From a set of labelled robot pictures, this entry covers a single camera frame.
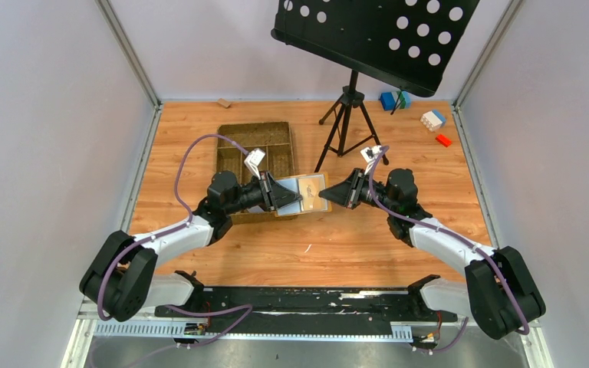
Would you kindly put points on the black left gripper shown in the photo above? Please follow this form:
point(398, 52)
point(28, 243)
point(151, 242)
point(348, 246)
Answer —
point(268, 192)

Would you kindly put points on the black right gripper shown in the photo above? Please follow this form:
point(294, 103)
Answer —
point(354, 187)

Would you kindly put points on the yellow leather card holder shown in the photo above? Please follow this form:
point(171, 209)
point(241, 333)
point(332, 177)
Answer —
point(296, 209)

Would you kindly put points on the beige illustrated card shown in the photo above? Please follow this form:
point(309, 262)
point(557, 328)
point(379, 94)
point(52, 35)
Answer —
point(309, 188)

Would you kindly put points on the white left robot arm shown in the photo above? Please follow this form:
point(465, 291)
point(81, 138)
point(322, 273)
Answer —
point(121, 280)

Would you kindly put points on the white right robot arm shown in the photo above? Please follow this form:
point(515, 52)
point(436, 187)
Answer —
point(499, 293)

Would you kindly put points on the woven straw divided tray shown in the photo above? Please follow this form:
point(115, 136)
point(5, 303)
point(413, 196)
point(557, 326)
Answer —
point(233, 188)

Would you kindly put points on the blue green toy block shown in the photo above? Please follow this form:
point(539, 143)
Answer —
point(395, 100)

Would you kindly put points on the small wooden block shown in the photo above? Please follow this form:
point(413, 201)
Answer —
point(224, 103)

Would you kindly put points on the red toy block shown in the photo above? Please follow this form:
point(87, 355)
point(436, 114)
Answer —
point(443, 140)

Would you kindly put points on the white blue toy block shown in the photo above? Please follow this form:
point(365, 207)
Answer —
point(433, 120)

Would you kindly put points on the black music stand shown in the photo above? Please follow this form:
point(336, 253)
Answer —
point(406, 44)

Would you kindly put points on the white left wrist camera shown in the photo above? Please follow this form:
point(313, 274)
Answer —
point(252, 161)

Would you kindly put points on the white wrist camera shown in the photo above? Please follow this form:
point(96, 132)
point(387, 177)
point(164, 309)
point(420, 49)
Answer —
point(252, 161)
point(372, 155)

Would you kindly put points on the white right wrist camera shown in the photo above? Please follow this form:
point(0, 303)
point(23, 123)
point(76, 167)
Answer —
point(372, 155)

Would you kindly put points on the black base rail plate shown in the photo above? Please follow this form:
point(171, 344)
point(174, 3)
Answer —
point(319, 310)

